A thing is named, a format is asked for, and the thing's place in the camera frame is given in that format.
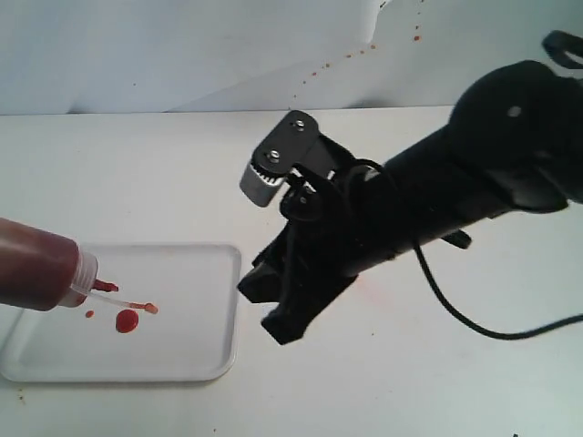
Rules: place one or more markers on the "red sauce blob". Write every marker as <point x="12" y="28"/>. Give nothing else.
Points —
<point x="122" y="321"/>

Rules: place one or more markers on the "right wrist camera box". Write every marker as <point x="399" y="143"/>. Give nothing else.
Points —
<point x="294" y="143"/>

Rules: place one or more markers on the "red sauce squeeze bottle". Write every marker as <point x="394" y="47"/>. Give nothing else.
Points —
<point x="41" y="270"/>

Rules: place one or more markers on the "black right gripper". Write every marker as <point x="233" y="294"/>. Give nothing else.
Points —
<point x="329" y="239"/>

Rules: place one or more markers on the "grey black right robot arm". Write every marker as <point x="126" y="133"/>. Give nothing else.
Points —
<point x="513" y="142"/>

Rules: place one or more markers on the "white rectangular tray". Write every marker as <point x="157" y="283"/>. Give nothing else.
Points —
<point x="191" y="338"/>

